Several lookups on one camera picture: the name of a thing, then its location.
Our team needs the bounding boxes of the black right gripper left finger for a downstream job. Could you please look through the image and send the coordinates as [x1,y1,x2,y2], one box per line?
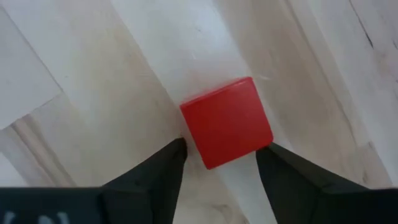
[0,138,188,224]

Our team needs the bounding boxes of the red block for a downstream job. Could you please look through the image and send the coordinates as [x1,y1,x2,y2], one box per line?
[179,77,274,170]

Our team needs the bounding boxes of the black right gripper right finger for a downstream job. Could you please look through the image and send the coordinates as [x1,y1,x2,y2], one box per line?
[255,142,398,224]

